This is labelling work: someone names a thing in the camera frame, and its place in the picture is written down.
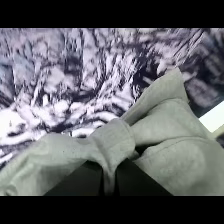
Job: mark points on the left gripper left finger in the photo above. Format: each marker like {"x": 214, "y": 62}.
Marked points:
{"x": 83, "y": 181}

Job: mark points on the pale beige trousers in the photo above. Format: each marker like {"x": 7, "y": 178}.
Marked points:
{"x": 173, "y": 160}

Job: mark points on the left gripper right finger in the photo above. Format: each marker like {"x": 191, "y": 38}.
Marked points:
{"x": 136, "y": 181}

